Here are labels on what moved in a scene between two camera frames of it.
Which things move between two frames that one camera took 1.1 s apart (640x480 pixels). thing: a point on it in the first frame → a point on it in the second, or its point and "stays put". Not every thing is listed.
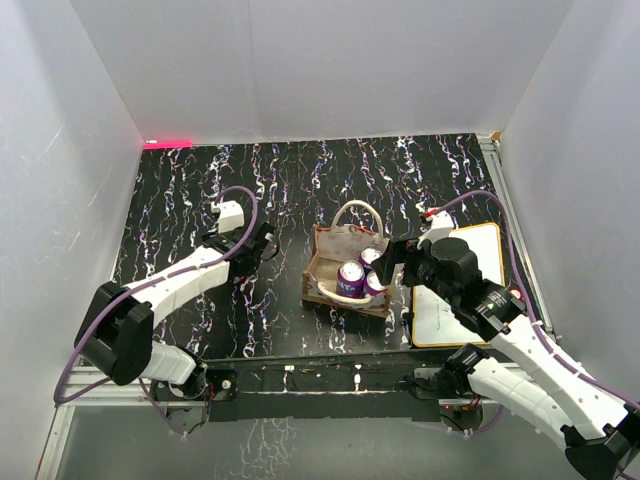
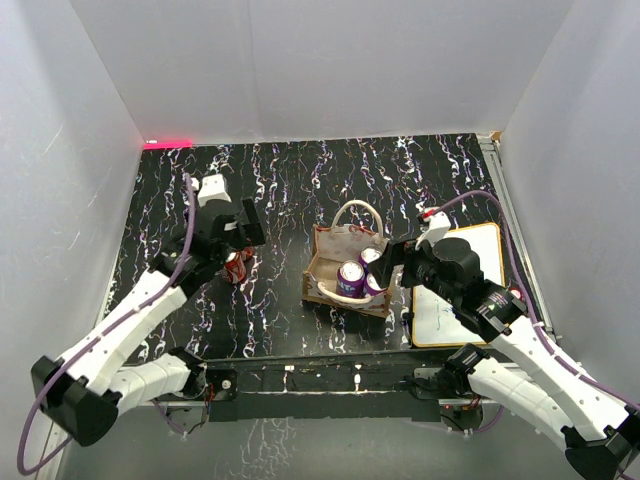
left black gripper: x=210 y=235 → x=250 y=233
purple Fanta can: x=350 y=279 stays put
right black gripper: x=402 y=251 stays put
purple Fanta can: x=367 y=255 stays put
